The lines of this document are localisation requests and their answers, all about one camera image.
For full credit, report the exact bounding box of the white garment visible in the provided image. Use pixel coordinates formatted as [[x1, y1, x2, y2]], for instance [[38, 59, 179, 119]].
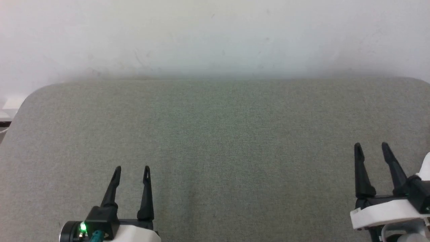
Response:
[[416, 151, 430, 182]]

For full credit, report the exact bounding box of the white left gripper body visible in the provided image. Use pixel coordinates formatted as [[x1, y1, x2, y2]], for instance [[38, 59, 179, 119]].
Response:
[[111, 218, 162, 242]]

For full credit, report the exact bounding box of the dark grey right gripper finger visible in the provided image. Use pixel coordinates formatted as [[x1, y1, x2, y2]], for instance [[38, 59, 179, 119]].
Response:
[[381, 142, 409, 197], [354, 143, 377, 199]]

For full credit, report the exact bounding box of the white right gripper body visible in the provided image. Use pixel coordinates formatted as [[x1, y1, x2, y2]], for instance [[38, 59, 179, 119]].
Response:
[[350, 195, 430, 230]]

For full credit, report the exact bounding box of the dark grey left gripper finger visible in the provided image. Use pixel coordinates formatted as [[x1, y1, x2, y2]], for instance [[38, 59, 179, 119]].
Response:
[[137, 165, 155, 221], [100, 166, 122, 208]]

